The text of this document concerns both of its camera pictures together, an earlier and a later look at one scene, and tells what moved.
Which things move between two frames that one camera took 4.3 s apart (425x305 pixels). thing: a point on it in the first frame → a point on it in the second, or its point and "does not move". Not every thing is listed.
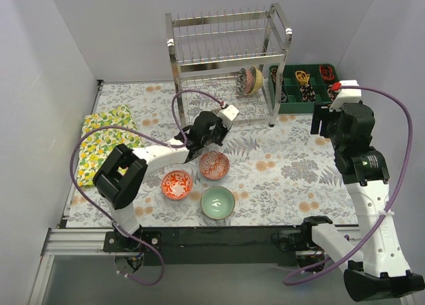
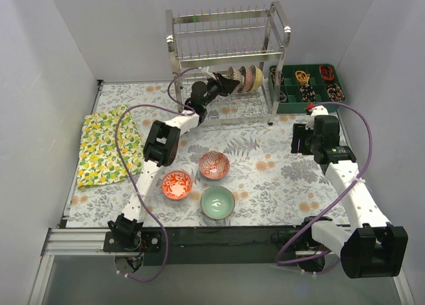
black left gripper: x=216 y=129 → x=218 y=86
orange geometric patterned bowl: x=214 y=165 does not move
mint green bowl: x=217 y=203 does not move
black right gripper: x=321 y=119 → x=297 y=139
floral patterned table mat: x=273 y=169 does not move
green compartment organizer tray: x=303 y=86 does not move
